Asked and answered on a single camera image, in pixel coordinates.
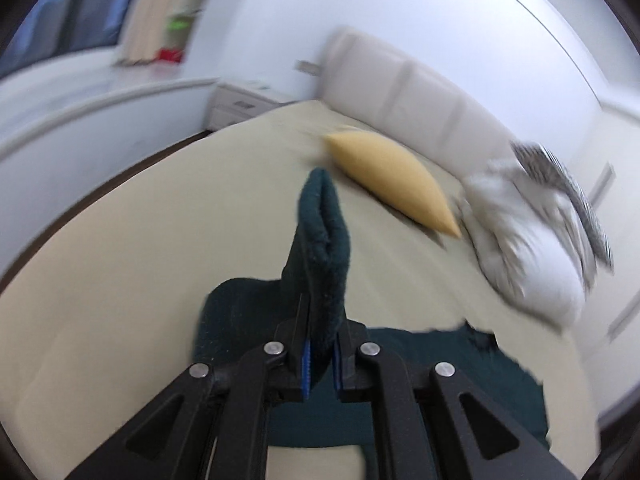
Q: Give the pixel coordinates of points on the yellow pillow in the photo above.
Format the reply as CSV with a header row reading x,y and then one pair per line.
x,y
390,175

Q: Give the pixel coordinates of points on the white nightstand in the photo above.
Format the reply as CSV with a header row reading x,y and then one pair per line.
x,y
235,105

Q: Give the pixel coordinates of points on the dark green small garment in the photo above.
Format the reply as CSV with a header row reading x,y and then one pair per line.
x,y
320,240

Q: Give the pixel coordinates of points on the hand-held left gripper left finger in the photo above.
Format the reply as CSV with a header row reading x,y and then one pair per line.
x,y
306,360

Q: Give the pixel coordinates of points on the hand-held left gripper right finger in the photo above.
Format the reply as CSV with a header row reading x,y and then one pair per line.
x,y
339,365

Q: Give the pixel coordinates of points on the window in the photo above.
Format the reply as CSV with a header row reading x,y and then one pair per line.
x,y
75,15

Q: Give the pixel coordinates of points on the white upholstered headboard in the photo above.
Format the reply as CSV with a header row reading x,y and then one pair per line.
x,y
415,90

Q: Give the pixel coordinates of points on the red shelf item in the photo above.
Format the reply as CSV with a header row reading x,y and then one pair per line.
x,y
170,56

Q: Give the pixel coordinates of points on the white window ledge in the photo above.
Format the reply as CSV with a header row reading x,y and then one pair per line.
x,y
75,110

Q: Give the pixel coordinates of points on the beige curtain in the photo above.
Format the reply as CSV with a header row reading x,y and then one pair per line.
x,y
150,15

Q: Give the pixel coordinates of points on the striped pillow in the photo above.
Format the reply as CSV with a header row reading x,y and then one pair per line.
x,y
585,205

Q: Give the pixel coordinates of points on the green shelf item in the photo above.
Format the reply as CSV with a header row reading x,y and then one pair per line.
x,y
179,23

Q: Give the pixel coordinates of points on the white pillow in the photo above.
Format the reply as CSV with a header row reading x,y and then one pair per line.
x,y
530,255

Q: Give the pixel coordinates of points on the bed with cream sheet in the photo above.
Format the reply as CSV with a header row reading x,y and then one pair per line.
x,y
150,260

